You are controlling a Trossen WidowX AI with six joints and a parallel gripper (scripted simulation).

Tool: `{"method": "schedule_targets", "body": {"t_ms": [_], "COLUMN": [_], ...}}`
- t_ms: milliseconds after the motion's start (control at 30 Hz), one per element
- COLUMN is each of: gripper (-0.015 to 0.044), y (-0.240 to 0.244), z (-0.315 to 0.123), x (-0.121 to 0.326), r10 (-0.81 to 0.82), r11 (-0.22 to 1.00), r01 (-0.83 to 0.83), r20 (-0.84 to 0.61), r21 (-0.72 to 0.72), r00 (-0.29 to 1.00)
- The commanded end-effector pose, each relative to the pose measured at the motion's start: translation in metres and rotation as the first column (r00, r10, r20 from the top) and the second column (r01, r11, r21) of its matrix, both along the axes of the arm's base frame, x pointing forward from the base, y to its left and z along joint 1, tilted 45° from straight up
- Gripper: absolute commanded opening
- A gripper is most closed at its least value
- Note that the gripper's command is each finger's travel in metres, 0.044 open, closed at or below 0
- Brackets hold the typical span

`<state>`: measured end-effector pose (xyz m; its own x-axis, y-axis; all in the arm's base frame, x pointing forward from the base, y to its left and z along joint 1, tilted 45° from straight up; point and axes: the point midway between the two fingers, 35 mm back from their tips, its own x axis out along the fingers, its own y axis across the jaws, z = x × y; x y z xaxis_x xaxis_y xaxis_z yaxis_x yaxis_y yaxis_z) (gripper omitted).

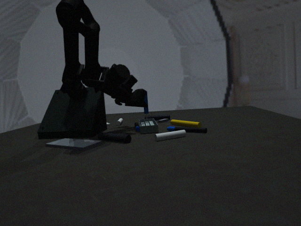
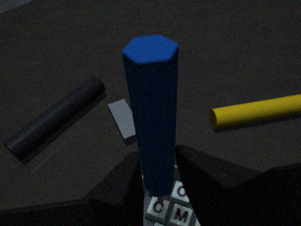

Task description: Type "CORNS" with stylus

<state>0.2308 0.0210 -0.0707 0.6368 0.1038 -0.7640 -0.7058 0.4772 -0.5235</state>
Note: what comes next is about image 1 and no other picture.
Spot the white cylinder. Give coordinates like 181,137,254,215
154,130,186,141
116,118,123,125

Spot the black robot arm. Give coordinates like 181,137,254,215
56,0,138,102

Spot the yellow cylinder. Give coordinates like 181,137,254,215
171,120,201,128

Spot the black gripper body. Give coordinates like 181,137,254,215
111,84,147,106

